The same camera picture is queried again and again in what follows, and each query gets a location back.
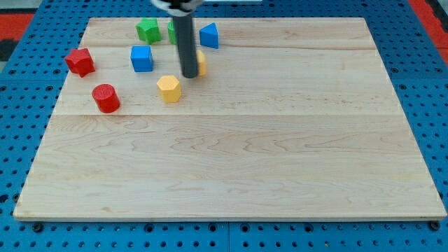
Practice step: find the white black rod mount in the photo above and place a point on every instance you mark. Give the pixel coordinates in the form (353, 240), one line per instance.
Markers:
(177, 7)

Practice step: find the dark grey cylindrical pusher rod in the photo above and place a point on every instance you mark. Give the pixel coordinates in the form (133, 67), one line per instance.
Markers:
(186, 45)

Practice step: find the yellow heart block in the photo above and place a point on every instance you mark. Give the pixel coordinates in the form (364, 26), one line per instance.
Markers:
(201, 63)

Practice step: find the blue triangle block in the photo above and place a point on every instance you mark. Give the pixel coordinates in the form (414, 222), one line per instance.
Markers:
(209, 36)

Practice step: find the green cylinder block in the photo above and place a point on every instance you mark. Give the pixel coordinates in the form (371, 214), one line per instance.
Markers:
(171, 32)

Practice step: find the green star block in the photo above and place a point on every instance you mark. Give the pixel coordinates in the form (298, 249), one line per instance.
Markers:
(148, 30)

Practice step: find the blue cube block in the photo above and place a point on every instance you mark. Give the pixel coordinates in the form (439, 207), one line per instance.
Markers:
(141, 58)

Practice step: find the yellow hexagon block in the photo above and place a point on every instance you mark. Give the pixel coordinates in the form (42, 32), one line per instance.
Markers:
(169, 88)

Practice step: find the red star block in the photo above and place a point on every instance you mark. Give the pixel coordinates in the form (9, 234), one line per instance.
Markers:
(80, 61)

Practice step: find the light wooden board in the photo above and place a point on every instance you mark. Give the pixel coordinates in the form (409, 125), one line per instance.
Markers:
(295, 120)

